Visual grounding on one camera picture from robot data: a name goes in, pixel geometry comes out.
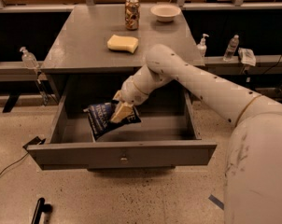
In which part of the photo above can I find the white ceramic bowl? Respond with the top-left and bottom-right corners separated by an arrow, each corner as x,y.
150,4 -> 181,22

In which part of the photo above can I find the black cable left floor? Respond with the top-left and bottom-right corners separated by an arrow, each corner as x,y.
0,152 -> 31,185

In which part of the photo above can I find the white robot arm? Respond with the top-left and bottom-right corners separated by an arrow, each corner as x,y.
111,44 -> 282,224

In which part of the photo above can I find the yellow sponge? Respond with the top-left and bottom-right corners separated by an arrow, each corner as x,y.
107,35 -> 138,53

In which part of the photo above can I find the white pump sanitizer bottle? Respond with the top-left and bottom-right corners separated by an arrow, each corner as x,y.
197,34 -> 208,57

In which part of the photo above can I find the clear pump bottle left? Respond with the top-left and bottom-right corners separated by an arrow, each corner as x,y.
20,47 -> 39,69

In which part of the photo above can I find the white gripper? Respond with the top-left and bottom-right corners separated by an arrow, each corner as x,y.
110,77 -> 148,123

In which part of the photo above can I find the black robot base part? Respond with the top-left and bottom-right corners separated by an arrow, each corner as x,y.
31,197 -> 53,224

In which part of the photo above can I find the clear water bottle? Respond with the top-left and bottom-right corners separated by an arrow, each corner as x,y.
223,35 -> 239,61

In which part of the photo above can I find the black floor plate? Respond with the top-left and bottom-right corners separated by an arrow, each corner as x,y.
22,136 -> 46,149

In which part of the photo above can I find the brown soda can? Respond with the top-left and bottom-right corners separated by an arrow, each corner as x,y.
125,0 -> 140,31

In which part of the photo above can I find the round drawer knob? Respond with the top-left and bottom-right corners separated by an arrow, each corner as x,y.
120,155 -> 129,163

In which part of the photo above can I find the blue chip bag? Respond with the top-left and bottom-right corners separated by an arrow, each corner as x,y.
84,100 -> 141,140

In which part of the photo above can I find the crumpled white packet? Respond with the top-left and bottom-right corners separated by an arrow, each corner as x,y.
238,48 -> 256,66

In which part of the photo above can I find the grey open drawer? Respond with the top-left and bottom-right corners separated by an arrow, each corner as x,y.
26,74 -> 217,170

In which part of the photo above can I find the grey cabinet counter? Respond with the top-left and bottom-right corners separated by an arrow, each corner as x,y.
40,3 -> 206,102

